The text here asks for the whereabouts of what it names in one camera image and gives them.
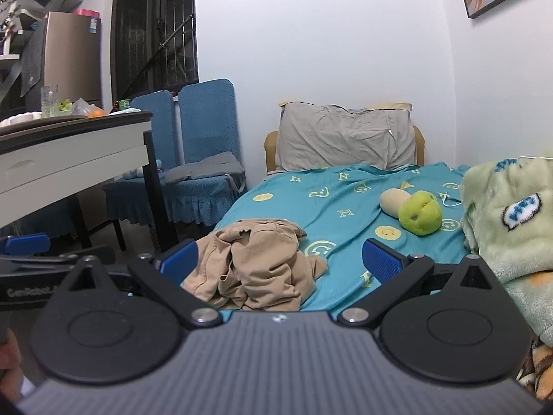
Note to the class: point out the orange patterned blanket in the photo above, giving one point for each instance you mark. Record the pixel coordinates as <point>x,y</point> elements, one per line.
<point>540,367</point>

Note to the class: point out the blue covered chair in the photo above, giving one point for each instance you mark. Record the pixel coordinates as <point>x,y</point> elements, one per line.
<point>155,129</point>
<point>207,121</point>

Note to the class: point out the grey pillow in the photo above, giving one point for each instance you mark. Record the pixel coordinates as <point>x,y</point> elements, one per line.
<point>345,138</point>

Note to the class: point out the white table with black legs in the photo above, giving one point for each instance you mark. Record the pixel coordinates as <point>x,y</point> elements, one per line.
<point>65,155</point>

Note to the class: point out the pink lidded container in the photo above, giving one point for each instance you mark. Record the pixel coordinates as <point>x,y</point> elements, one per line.
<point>86,12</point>

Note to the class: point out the dark barred window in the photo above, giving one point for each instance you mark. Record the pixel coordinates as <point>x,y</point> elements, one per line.
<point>151,30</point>

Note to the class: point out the green and beige plush toy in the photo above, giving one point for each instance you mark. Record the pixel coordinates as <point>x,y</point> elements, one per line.
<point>419,216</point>

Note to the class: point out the teal printed bed sheet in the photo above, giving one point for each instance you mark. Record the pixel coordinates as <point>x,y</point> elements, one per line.
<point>345,220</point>

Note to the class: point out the clear drinking glass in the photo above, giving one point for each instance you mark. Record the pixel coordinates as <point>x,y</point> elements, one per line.
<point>49,101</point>

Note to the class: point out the green fleece blanket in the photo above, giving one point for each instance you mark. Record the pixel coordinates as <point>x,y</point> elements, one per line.
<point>510,250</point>

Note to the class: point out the grey refrigerator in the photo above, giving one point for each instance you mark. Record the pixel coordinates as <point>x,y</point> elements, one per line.
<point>69,56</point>

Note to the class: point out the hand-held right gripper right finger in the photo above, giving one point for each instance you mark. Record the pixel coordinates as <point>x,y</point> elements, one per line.
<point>382,261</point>

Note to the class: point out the tan t-shirt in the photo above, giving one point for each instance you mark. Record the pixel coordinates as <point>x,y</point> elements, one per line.
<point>259,268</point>

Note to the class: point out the person's left hand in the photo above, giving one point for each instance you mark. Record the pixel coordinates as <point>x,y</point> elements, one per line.
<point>9,367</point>

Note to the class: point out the grey folded cloth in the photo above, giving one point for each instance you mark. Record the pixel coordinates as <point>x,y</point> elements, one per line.
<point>203,168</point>

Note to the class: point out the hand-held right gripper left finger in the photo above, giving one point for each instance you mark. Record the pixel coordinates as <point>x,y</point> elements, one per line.
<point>179,261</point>

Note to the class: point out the green can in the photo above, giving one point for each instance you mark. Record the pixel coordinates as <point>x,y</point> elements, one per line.
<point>124,104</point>

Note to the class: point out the beige pillow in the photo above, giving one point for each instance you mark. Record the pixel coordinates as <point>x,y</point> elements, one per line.
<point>389,105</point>

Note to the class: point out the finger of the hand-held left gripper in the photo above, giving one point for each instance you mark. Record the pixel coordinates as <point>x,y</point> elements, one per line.
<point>26,243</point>

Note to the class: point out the plastic bag of oranges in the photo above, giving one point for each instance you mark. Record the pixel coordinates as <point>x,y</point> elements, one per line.
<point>88,110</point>

